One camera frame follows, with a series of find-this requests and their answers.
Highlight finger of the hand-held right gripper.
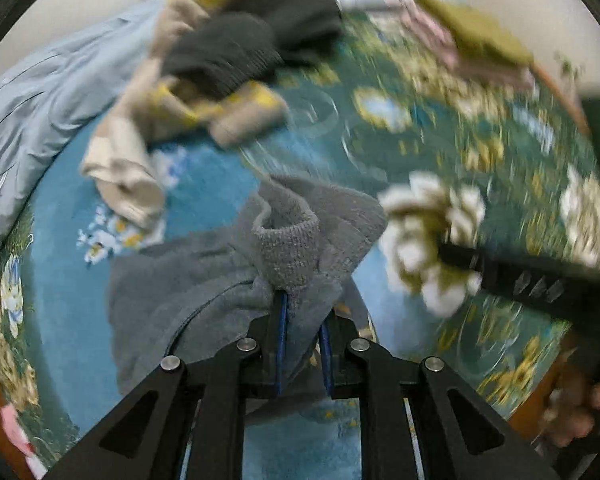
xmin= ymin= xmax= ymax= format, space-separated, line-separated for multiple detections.
xmin=437 ymin=242 xmax=600 ymax=321

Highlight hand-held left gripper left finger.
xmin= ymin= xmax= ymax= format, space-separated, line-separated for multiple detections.
xmin=45 ymin=292 xmax=287 ymax=480

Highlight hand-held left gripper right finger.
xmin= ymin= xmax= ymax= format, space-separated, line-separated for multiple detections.
xmin=320 ymin=310 xmax=561 ymax=480

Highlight grey sock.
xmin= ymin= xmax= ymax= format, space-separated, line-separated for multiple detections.
xmin=109 ymin=175 xmax=388 ymax=411

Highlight person's right hand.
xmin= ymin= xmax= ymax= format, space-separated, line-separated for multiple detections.
xmin=540 ymin=375 xmax=600 ymax=448

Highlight teal floral bed sheet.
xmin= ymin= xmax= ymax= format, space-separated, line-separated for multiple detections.
xmin=0 ymin=0 xmax=600 ymax=480

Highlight folded olive green cloth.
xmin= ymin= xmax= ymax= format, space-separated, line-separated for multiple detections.
xmin=415 ymin=0 xmax=533 ymax=68

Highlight beige fleece garment yellow pattern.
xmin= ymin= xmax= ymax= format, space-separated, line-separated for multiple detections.
xmin=80 ymin=0 xmax=288 ymax=228

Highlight olive and pink socks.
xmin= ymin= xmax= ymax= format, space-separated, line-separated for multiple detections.
xmin=370 ymin=0 xmax=536 ymax=91

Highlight pink cloth piece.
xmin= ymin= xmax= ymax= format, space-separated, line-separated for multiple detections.
xmin=0 ymin=402 xmax=48 ymax=478

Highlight dark green garment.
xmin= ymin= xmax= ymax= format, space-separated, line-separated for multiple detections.
xmin=162 ymin=0 xmax=343 ymax=98

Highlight light blue floral duvet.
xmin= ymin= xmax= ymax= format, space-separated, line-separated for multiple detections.
xmin=0 ymin=10 xmax=171 ymax=271

